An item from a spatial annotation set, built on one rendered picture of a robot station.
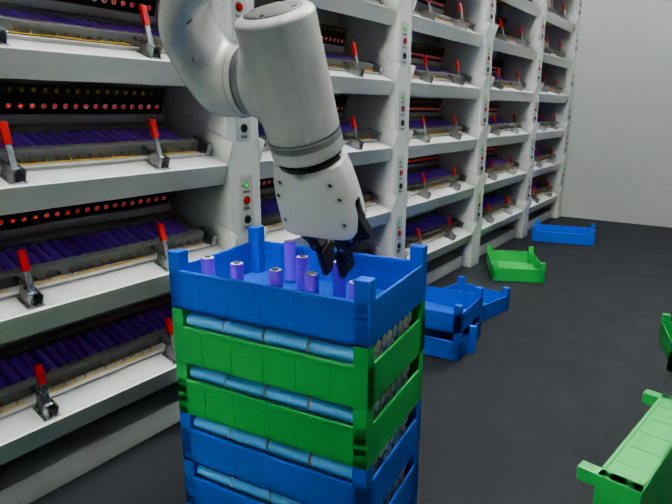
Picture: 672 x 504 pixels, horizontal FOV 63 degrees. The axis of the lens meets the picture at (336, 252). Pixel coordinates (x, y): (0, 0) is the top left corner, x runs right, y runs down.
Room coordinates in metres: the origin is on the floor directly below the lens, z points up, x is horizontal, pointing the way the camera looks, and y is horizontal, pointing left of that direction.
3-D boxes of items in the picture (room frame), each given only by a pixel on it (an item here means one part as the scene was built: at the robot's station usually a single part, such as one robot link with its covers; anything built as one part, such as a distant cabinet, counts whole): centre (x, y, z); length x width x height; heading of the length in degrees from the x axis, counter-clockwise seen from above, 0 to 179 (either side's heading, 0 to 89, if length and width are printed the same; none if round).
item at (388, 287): (0.74, 0.05, 0.44); 0.30 x 0.20 x 0.08; 62
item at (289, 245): (0.83, 0.07, 0.44); 0.02 x 0.02 x 0.06
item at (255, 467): (0.74, 0.05, 0.20); 0.30 x 0.20 x 0.08; 62
